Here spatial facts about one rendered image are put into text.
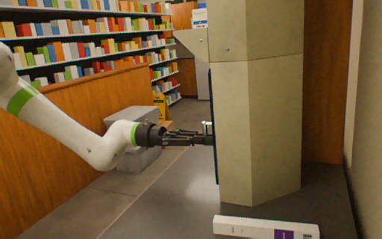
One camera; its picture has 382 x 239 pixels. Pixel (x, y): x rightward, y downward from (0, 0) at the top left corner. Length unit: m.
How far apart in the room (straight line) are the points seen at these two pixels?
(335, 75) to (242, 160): 0.50
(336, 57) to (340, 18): 0.13
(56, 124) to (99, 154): 0.18
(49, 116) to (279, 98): 0.76
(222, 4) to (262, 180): 0.55
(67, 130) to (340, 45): 1.01
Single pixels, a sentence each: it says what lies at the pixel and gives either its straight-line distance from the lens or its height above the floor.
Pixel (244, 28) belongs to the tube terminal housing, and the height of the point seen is 1.50.
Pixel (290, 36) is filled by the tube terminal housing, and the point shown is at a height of 1.46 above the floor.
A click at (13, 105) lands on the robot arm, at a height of 1.32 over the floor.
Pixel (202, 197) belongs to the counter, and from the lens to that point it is 1.02.
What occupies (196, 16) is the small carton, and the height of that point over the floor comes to 1.55.
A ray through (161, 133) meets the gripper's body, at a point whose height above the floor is 1.16.
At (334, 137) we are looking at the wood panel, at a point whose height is 1.05.
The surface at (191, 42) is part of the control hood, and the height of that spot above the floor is 1.47.
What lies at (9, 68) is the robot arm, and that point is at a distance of 0.99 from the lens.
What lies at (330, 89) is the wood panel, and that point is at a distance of 1.17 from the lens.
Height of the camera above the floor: 1.50
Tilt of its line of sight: 16 degrees down
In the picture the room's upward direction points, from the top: 5 degrees counter-clockwise
